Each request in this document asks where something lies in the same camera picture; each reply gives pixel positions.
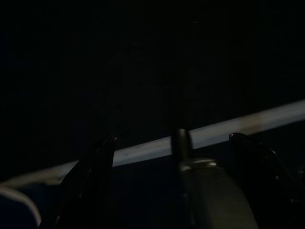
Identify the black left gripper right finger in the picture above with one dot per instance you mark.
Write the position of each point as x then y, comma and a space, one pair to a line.
267, 181

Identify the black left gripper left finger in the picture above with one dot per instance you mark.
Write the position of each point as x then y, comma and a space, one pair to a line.
95, 186

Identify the white tape line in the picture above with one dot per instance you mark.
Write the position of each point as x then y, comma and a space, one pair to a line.
147, 150

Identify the black floor mat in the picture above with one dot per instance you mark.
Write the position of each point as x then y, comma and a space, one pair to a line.
143, 71

